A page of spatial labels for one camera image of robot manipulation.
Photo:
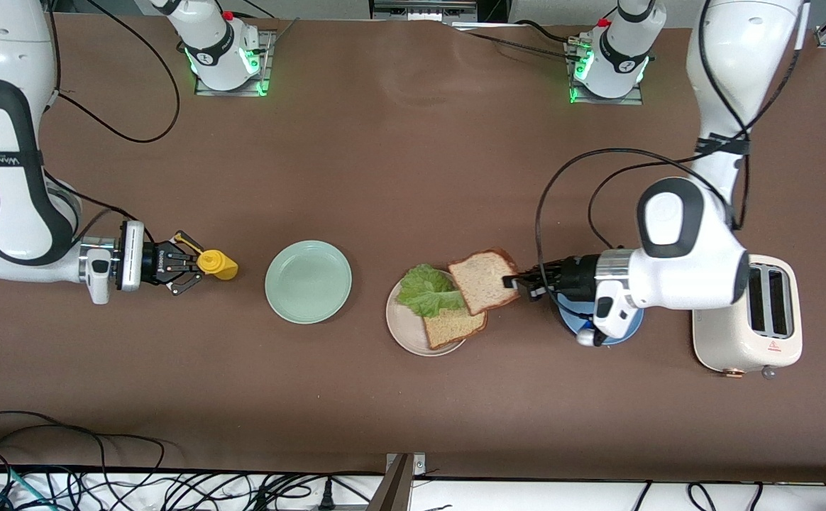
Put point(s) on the green lettuce leaf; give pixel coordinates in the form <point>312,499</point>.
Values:
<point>427,294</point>

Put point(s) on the black power plug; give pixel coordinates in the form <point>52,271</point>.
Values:
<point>326,493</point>

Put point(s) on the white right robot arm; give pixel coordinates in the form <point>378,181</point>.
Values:
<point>8,177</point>

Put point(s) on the brown bread slice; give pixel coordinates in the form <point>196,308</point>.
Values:
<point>455,328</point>
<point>484,280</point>

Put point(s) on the yellow mustard squeeze bottle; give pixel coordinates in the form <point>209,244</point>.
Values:
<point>220,264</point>

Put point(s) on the aluminium frame profile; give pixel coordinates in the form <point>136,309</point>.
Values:
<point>420,11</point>

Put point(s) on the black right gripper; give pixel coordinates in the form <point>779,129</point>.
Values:
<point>155,262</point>

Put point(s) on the beige plate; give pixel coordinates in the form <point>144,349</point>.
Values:
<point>402,330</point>

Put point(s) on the blue plate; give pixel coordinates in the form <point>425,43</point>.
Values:
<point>633,323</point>

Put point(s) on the pale green plate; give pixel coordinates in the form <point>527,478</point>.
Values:
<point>308,282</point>

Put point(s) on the grey metal bracket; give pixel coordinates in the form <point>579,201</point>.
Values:
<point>395,490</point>

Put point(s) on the white two-slot toaster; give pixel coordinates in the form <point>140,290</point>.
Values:
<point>746,341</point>

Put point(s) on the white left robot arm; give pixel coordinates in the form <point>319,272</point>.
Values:
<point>739,64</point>

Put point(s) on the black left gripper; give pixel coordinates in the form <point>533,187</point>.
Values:
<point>575,275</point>

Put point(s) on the white shelf board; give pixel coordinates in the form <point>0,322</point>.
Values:
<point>526,497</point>

